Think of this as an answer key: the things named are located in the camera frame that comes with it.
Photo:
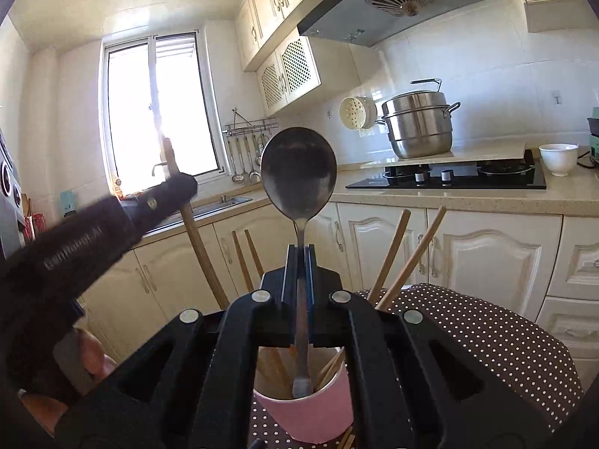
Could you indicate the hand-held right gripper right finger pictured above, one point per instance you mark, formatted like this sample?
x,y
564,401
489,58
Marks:
x,y
311,290

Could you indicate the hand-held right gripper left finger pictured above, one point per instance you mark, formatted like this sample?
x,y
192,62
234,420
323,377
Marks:
x,y
292,290

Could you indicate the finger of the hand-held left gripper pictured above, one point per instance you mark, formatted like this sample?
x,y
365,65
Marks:
x,y
168,199

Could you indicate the wooden chopstick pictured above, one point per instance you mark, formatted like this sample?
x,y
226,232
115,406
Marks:
x,y
203,257

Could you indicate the pile of wooden chopsticks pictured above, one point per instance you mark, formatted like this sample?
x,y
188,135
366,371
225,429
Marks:
x,y
390,252

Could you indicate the dark metal spoon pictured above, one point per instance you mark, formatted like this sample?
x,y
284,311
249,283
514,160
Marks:
x,y
299,177

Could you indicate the pink cup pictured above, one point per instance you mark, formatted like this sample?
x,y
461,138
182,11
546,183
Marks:
x,y
304,416

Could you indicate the person's left hand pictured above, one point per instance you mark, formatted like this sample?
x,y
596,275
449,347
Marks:
x,y
93,358

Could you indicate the metal faucet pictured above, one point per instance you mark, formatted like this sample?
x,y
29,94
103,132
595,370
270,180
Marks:
x,y
160,166

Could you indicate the small orange bottle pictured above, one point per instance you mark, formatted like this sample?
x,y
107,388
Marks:
x,y
118,188

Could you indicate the steel double sink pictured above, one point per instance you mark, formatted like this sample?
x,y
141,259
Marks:
x,y
220,202

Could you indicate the hanging metal ladle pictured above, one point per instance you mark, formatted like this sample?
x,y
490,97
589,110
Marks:
x,y
247,175
256,173
236,175

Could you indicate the silver appliance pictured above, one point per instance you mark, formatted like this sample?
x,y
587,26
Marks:
x,y
8,196

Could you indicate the sliding window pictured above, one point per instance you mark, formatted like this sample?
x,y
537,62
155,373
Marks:
x,y
135,112

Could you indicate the beige stone countertop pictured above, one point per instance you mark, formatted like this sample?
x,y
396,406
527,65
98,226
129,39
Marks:
x,y
468,199

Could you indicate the cream colander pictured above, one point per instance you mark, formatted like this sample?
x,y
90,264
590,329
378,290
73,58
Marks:
x,y
355,113

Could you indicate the cream lower cabinets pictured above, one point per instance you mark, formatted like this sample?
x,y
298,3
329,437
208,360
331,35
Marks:
x,y
491,252

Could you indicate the cream cabinets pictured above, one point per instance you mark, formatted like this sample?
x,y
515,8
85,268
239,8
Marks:
x,y
266,4
491,252

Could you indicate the black glass gas stove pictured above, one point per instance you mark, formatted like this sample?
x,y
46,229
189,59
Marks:
x,y
468,178

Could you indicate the steel steamer pot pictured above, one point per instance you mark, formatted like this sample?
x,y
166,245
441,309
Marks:
x,y
421,126

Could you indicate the cream upper cabinets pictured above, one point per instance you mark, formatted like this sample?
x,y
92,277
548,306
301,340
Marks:
x,y
266,4

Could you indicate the pale cutting board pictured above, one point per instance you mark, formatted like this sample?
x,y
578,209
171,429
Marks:
x,y
491,152

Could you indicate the grey range hood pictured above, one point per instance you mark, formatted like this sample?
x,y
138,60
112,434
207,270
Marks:
x,y
365,14

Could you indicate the white bowl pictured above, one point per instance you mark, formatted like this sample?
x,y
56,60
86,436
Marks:
x,y
558,160

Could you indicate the teal wall holder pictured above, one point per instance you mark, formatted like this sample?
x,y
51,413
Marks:
x,y
68,202

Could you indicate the wall utensil rack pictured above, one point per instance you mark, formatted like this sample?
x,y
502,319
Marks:
x,y
252,126

